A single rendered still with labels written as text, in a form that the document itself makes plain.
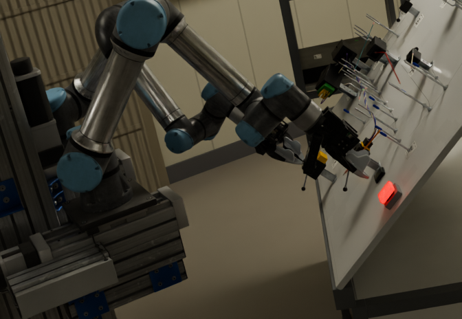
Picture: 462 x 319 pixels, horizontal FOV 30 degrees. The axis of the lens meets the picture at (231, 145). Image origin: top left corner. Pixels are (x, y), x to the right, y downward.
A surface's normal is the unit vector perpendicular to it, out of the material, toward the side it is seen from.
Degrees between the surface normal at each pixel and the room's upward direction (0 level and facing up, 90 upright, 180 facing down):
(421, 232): 0
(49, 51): 90
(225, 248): 0
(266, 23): 90
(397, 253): 0
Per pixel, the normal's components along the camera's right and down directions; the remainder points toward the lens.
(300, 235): -0.22, -0.92
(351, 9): 0.40, 0.22
